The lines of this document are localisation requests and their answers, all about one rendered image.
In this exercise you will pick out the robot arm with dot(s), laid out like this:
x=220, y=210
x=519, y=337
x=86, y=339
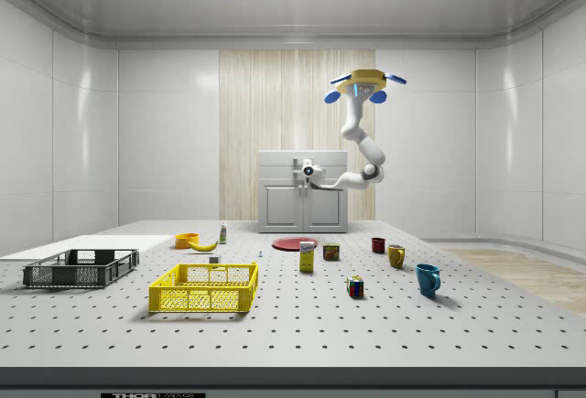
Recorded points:
x=375, y=151

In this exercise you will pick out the white cabinet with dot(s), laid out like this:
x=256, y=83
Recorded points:
x=279, y=206

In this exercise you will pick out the red plate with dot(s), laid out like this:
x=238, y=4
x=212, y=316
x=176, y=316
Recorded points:
x=288, y=244

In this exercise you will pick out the white and yellow box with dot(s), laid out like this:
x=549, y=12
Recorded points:
x=307, y=258

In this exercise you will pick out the flat-sided can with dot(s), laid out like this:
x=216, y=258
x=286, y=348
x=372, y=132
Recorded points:
x=331, y=252

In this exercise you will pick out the white bottle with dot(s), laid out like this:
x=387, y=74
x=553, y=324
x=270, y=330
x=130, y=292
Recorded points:
x=223, y=235

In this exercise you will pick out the red mug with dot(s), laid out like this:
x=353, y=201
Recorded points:
x=377, y=246

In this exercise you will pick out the grey cube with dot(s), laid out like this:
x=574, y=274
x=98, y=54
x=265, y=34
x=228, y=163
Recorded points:
x=214, y=260

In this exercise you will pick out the banana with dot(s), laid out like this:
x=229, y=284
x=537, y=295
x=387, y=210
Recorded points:
x=201, y=247

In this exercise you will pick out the puzzle cube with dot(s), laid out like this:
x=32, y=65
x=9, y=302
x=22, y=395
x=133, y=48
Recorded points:
x=354, y=287

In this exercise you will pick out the drone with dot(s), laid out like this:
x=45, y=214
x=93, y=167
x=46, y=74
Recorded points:
x=364, y=75

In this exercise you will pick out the yellow bowl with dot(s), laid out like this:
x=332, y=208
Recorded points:
x=185, y=242

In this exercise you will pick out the yellow mug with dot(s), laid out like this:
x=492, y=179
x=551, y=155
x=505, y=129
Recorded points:
x=394, y=257

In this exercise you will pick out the yellow basket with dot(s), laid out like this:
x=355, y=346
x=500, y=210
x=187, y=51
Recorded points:
x=201, y=285

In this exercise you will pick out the blue mug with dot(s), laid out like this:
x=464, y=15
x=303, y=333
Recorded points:
x=426, y=281

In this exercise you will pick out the white board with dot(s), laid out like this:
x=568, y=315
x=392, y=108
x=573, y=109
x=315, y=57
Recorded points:
x=91, y=241

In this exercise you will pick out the dark grey basket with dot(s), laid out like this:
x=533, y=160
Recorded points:
x=68, y=266

